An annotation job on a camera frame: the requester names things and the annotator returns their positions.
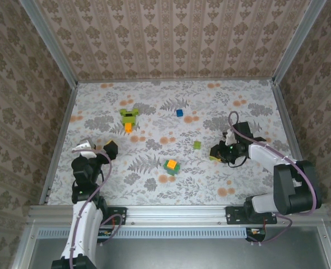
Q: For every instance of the lime green square lego brick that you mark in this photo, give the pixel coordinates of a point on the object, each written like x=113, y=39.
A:
x=197, y=145

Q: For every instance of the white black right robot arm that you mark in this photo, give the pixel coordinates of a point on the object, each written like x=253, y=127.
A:
x=266, y=154

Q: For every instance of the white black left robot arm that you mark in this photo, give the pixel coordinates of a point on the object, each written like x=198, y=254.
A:
x=81, y=229

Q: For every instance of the dark blue square lego brick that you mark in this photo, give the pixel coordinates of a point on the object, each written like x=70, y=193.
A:
x=179, y=113

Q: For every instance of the floral patterned table cover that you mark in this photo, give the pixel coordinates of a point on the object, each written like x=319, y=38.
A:
x=215, y=92

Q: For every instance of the thin aluminium edge strip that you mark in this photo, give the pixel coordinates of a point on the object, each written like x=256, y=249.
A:
x=154, y=80

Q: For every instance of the grey sheet metal panel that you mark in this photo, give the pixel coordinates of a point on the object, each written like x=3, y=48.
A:
x=182, y=255

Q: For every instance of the aluminium table side rail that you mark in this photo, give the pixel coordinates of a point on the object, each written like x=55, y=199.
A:
x=288, y=126
x=61, y=140

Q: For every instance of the wide aluminium base rail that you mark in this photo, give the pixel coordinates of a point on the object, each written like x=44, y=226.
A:
x=176, y=214

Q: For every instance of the aluminium outer frame rail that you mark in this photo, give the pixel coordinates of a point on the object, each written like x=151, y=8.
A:
x=23, y=246
x=329, y=246

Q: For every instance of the aluminium frame post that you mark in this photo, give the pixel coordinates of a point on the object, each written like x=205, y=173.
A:
x=51, y=45
x=297, y=42

